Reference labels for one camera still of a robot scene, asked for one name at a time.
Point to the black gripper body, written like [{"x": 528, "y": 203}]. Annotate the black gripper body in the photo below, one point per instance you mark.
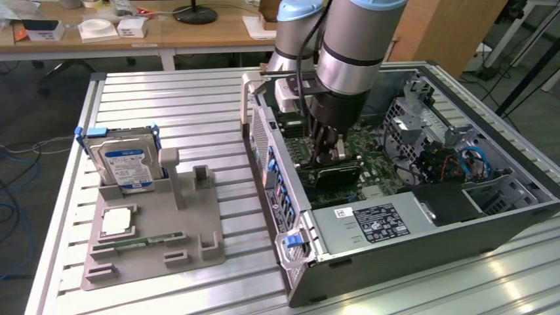
[{"x": 342, "y": 108}]

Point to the black graphics card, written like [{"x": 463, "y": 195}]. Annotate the black graphics card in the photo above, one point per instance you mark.
[{"x": 336, "y": 177}]

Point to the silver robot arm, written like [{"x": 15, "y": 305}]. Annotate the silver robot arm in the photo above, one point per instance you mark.
[{"x": 350, "y": 49}]

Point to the green motherboard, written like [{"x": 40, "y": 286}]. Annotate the green motherboard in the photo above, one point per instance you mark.
[{"x": 376, "y": 154}]

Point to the silver disk bay cage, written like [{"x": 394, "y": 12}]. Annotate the silver disk bay cage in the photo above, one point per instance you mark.
[{"x": 408, "y": 129}]

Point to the grey power supply unit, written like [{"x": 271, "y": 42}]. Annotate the grey power supply unit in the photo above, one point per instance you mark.
[{"x": 336, "y": 233}]

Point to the black plastic shroud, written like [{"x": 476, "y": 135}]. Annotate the black plastic shroud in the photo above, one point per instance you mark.
[{"x": 446, "y": 203}]

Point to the white papers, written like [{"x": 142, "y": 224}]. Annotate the white papers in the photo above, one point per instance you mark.
[{"x": 258, "y": 29}]

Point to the blue case latch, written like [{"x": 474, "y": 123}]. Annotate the blue case latch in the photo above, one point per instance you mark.
[{"x": 292, "y": 243}]

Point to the cardboard box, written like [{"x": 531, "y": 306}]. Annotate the cardboard box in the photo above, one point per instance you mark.
[{"x": 268, "y": 10}]

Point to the wooden cabinet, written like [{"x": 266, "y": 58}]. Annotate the wooden cabinet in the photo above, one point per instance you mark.
[{"x": 459, "y": 33}]

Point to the open black PC case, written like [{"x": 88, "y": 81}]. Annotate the open black PC case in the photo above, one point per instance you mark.
[{"x": 394, "y": 269}]

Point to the black lamp base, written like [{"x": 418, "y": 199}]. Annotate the black lamp base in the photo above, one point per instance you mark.
[{"x": 195, "y": 15}]

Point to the hard disk with blue caddy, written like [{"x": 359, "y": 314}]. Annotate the hard disk with blue caddy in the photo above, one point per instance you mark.
[{"x": 123, "y": 164}]

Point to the grey parts rack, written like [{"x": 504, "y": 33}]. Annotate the grey parts rack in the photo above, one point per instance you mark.
[{"x": 166, "y": 236}]

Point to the green RAM stick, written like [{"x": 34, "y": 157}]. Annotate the green RAM stick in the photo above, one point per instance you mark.
[{"x": 144, "y": 241}]

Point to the silver CPU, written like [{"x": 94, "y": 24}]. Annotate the silver CPU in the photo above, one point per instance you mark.
[{"x": 116, "y": 223}]

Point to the small red tool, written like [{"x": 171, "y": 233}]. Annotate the small red tool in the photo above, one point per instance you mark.
[{"x": 147, "y": 12}]

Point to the small white box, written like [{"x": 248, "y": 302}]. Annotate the small white box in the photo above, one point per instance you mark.
[{"x": 131, "y": 28}]

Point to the white tape box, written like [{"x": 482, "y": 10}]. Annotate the white tape box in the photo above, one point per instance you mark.
[{"x": 98, "y": 33}]

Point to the black chair base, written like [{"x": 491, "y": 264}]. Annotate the black chair base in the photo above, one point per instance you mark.
[{"x": 55, "y": 73}]

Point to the wooden desk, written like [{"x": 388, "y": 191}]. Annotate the wooden desk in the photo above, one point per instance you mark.
[{"x": 70, "y": 46}]

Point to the white tape roll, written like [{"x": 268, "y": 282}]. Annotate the white tape roll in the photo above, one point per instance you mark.
[{"x": 92, "y": 3}]

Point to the grey cup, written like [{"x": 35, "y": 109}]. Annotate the grey cup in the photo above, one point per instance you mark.
[{"x": 70, "y": 3}]

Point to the white box with black lid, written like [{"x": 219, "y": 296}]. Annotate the white box with black lid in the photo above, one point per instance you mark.
[{"x": 44, "y": 33}]

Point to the clear plastic bag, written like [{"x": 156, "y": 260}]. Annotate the clear plastic bag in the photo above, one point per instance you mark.
[{"x": 18, "y": 10}]

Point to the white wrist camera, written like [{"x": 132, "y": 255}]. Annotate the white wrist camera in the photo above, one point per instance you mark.
[{"x": 288, "y": 98}]

